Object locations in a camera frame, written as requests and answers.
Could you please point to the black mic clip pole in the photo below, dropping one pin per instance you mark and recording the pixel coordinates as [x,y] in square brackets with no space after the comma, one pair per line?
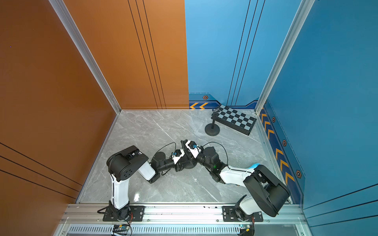
[215,113]

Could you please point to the left circuit board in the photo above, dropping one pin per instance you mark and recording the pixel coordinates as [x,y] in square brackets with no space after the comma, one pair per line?
[121,230]

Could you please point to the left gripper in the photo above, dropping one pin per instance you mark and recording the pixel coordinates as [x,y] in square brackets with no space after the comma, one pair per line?
[179,164]

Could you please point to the circuit board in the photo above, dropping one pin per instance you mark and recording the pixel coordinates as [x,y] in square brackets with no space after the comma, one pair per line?
[121,230]
[249,231]

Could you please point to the folded chess board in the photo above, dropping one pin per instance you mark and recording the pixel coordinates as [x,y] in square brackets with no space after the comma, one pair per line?
[236,119]

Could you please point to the aluminium front rail frame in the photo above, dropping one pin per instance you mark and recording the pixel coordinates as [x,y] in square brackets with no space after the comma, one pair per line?
[176,219]

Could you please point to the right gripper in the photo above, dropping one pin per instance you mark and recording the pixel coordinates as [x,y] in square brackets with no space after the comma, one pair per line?
[191,156]

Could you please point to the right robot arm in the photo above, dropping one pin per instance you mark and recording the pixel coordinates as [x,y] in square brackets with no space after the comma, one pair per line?
[268,194]

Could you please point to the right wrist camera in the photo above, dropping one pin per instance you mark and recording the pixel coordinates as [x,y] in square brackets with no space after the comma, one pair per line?
[193,148]

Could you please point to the right circuit board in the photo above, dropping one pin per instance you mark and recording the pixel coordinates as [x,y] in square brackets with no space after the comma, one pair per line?
[249,231]

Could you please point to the light blue tube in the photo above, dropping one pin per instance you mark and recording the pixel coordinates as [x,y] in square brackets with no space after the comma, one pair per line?
[254,166]

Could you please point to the black round stand base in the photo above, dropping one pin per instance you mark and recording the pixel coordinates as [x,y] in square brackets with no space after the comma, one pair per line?
[211,132]

